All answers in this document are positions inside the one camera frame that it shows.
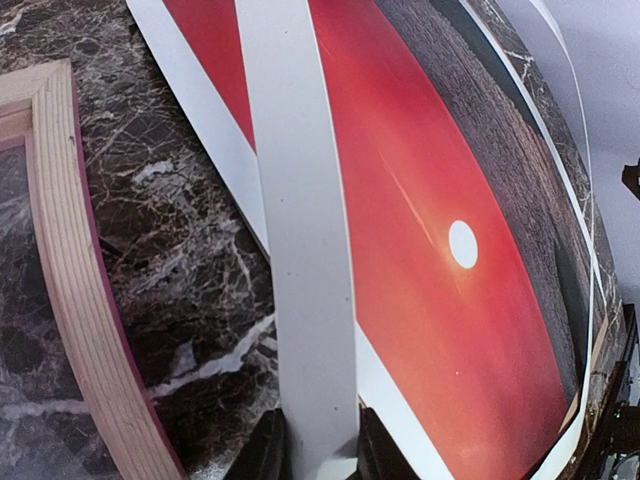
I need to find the brown cardboard backing board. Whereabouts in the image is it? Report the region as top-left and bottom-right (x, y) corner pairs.
(560, 313), (611, 437)

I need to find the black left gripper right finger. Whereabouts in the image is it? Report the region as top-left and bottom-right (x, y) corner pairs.
(355, 407), (419, 480)

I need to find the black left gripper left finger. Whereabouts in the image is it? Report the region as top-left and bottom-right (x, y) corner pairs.
(224, 408), (286, 480)

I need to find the light wooden picture frame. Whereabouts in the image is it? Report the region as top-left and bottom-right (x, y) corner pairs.
(1, 59), (186, 479)

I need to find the white photo mat board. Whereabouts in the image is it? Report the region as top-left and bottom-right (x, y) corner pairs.
(234, 0), (596, 480)

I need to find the red sunset photo print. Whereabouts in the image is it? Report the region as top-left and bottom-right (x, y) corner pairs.
(129, 1), (591, 479)

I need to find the clear acrylic sheet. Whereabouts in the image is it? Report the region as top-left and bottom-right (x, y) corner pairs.
(1, 145), (119, 479)

